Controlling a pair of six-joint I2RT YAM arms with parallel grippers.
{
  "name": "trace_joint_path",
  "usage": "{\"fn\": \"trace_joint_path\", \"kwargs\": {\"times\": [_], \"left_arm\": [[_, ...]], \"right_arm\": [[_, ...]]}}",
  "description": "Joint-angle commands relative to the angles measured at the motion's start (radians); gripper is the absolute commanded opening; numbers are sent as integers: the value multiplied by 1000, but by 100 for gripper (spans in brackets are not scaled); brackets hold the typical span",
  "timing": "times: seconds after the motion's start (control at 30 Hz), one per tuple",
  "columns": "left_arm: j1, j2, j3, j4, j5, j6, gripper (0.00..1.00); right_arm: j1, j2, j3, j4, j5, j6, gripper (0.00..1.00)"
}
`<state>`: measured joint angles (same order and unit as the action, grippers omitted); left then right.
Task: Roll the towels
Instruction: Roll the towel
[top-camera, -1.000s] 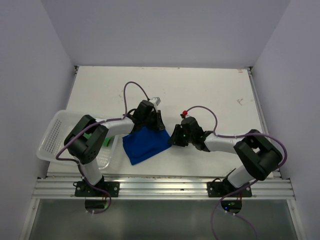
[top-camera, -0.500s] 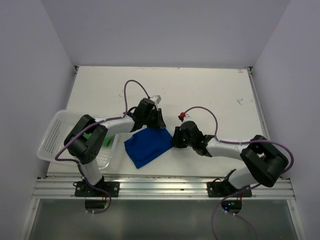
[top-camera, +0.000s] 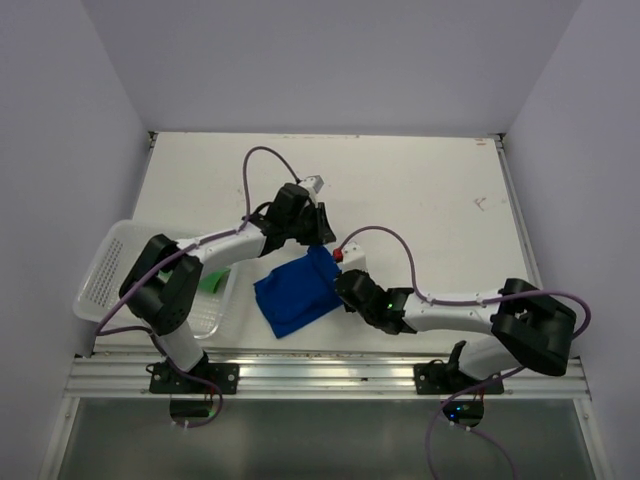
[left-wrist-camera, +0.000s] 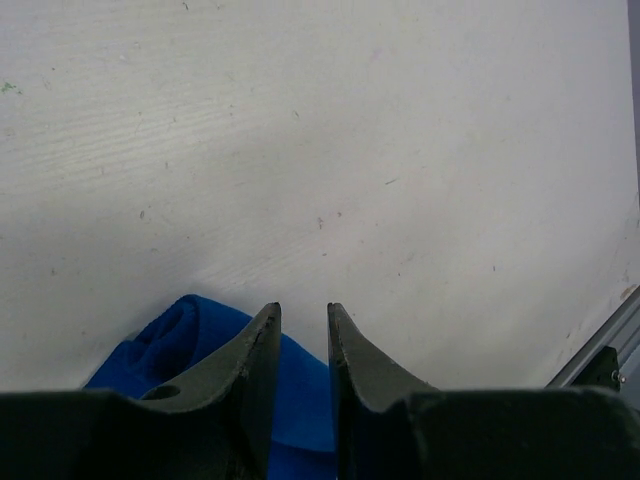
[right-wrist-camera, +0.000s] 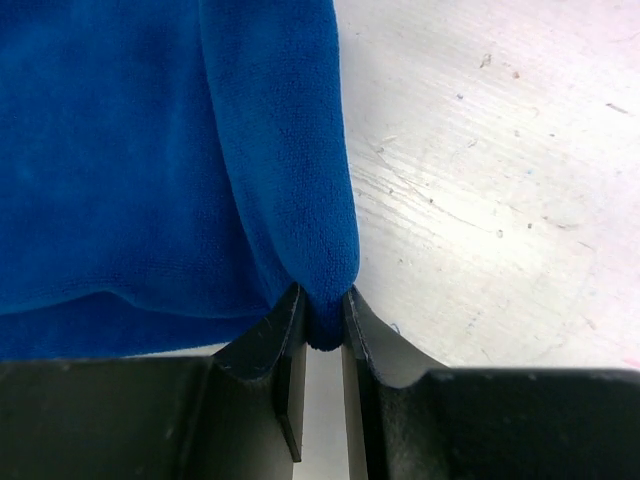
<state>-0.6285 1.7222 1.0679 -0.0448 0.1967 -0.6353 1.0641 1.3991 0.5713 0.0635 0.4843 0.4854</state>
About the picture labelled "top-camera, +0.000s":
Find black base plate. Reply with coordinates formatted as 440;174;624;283
413;361;481;395
145;362;240;395

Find clear plastic basket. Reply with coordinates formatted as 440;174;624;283
73;220;238;340

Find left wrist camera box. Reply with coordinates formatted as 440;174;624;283
298;175;324;195

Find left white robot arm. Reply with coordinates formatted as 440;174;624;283
119;176;340;393

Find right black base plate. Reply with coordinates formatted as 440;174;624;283
413;361;481;395

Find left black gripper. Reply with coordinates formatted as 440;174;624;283
285;201;335;245

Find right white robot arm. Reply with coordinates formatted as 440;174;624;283
335;270;576;393

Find aluminium mounting rail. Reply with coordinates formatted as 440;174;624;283
63;351;590;400

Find green microfiber towel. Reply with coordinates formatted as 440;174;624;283
149;268;230;295

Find blue microfiber towel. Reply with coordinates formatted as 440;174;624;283
254;246;343;339

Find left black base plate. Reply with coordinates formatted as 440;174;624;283
145;362;240;395

